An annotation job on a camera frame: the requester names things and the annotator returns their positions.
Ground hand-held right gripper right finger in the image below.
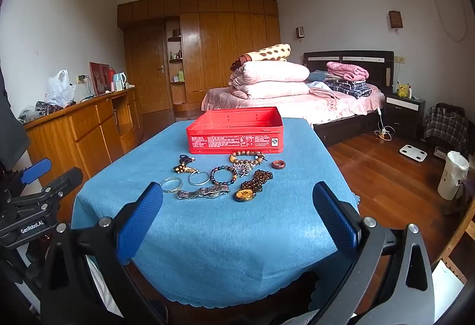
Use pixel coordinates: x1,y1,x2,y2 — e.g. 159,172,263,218
308,181,435,325

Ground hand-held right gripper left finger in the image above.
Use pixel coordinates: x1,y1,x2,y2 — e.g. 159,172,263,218
39,182,166,325

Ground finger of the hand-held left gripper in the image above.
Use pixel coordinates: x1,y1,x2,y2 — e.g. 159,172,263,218
0,167,84,233
0,158,53,196

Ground red tin box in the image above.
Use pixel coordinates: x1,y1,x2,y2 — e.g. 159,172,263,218
186,106,284,155

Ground clear glass bangle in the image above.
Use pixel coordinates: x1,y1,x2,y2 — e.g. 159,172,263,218
160,177,183,194

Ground dark grey cloth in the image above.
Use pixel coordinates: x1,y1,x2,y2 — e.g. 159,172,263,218
0,67,31,170

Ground thin silver bangle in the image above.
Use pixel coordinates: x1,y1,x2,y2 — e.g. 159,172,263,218
188,170,211,187

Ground dark patterned pouch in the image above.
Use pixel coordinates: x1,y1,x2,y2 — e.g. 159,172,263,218
35,100,64,115

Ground wooden sideboard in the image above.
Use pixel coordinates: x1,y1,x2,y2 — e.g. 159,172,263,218
23,87,139,222

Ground silver metal watch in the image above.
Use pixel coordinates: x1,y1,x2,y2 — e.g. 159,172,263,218
176,185,231,201

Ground white plastic bag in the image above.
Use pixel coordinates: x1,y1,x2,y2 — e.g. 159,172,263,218
46,70,77,107

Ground round amber pendant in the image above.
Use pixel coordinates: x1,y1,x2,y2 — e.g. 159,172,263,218
233,189,257,203

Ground white bathroom scale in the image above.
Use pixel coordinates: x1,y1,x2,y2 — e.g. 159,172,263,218
399,144,428,163

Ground silver cluster pendant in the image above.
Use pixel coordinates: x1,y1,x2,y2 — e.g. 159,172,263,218
233,160,257,177

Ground dark nightstand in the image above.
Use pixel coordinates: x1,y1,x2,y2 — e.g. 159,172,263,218
384,93,426,140

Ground bed with pink cover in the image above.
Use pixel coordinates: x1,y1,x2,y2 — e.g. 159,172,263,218
201,82,387,148

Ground white trash bin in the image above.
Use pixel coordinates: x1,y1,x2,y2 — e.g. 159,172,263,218
437,150,470,201

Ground plaid folded clothes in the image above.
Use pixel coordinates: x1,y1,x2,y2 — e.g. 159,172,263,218
324,76,373,99

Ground pink folded quilt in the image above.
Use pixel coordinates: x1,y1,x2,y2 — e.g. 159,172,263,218
229,61,310,86
231,81,310,100

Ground wooden door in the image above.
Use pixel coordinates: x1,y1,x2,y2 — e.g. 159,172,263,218
124,26,172,114

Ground plaid bag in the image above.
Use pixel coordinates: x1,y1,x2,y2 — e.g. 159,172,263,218
424,102,470,155

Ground pink folded clothes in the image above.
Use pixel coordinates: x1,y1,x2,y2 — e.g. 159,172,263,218
327,61,370,83

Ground dark wooden headboard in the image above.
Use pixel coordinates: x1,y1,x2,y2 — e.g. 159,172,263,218
303,50,395,89

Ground spotted folded blanket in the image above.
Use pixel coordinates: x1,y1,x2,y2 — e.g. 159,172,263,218
230,44,292,71

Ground wooden wardrobe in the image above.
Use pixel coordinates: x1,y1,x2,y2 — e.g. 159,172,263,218
118,0,281,114

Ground dark bead string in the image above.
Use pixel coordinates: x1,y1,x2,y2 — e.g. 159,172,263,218
173,153,197,172

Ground dark multicolour bead bracelet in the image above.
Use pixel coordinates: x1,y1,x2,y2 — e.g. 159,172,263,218
210,166,238,186

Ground brown bead necklace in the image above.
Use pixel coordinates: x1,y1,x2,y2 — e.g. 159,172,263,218
240,169,274,193

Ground white cable with plug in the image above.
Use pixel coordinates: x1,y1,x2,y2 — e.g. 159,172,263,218
374,108,396,141

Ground wooden bead bracelet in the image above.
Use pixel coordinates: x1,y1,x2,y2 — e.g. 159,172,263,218
229,150,266,164

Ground red photo frame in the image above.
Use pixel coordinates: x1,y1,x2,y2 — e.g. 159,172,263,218
89,62,112,96

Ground wooden frame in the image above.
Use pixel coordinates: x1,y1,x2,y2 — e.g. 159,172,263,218
433,195,475,285

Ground white wall cable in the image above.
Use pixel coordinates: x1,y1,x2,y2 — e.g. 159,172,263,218
430,0,467,42

